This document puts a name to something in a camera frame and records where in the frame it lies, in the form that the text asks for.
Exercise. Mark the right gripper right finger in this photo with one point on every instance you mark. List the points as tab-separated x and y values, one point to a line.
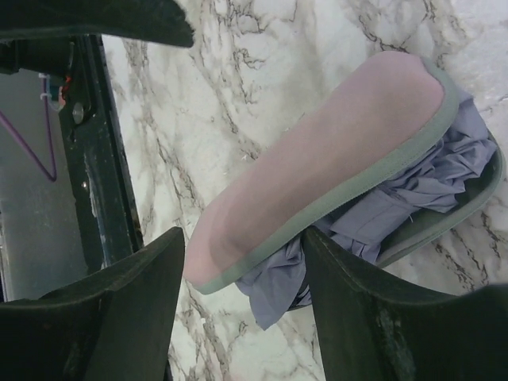
372	325

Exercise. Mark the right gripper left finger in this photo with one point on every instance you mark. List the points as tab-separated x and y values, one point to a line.
113	325

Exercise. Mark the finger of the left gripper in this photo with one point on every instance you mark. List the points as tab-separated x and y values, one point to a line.
161	22

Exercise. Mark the lavender umbrella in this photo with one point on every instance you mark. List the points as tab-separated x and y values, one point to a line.
278	284

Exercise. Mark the pink zippered umbrella case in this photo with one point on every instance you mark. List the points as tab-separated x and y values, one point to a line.
384	117

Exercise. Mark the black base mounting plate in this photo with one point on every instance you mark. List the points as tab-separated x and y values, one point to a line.
109	225

